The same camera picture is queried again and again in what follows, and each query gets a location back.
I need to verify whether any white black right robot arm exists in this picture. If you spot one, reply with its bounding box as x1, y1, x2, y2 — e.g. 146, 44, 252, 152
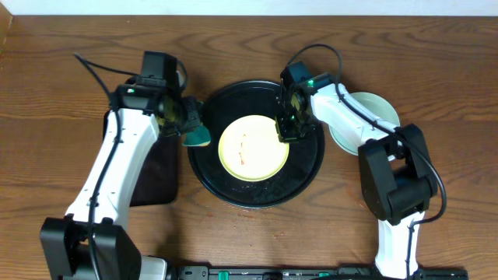
275, 74, 444, 279

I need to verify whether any yellow plate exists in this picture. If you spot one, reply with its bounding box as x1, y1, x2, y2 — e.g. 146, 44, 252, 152
218, 115, 290, 182

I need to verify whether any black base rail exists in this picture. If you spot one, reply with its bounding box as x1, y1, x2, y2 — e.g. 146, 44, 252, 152
176, 266, 469, 280

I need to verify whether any black rectangular tray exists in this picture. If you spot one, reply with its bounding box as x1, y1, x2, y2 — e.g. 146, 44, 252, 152
98, 109, 178, 209

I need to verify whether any mint green plate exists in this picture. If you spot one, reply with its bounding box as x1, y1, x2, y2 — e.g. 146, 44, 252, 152
329, 92, 401, 156

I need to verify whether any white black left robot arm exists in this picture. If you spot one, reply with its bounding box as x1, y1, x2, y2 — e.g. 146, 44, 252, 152
40, 77, 200, 279

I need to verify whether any green yellow sponge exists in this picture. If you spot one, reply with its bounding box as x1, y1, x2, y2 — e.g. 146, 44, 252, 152
182, 125, 211, 147

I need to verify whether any black round tray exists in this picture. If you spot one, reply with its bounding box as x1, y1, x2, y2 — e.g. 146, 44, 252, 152
188, 80, 325, 208

